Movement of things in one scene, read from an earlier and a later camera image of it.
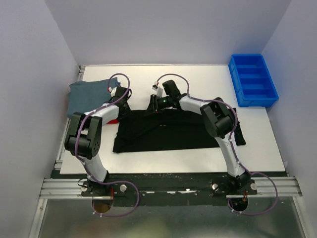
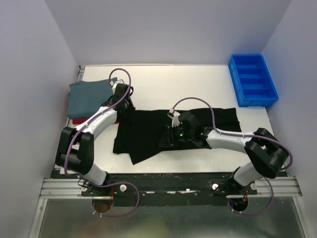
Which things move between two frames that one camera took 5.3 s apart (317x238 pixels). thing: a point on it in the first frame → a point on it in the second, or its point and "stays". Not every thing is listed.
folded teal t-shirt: [84, 94] stays
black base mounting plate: [168, 189] stays
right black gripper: [153, 106] → [167, 139]
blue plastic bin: [252, 81] stays
